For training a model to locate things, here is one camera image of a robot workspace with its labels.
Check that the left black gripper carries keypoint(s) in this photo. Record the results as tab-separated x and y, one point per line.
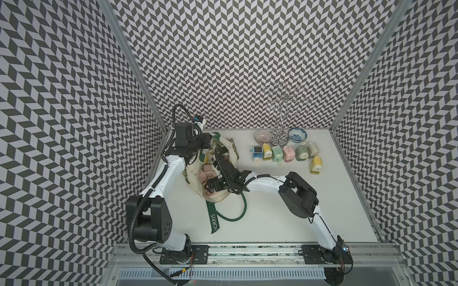
206	137

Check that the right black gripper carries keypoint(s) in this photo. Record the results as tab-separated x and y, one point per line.
210	183

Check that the cream tote bag green handles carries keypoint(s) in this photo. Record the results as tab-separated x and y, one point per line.
204	178

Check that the blue pencil sharpener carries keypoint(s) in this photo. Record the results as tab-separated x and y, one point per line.
258	154

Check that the pink pencil sharpener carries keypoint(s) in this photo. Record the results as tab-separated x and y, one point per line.
288	154

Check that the cream pencil sharpener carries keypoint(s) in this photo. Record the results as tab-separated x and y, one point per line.
313	149

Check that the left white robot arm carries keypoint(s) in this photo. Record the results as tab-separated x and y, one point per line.
148	217

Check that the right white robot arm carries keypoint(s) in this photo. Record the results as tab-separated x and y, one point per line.
299	197

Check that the pink ceramic bowl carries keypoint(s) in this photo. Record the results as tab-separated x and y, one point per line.
263	137

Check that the clear glass mug tree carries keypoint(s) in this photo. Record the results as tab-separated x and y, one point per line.
283	101

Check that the blue white ceramic bowl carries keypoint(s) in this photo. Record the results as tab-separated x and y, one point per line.
297	135

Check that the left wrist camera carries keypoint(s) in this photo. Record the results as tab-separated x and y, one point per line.
188	130

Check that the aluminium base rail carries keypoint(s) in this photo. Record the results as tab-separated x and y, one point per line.
262	264

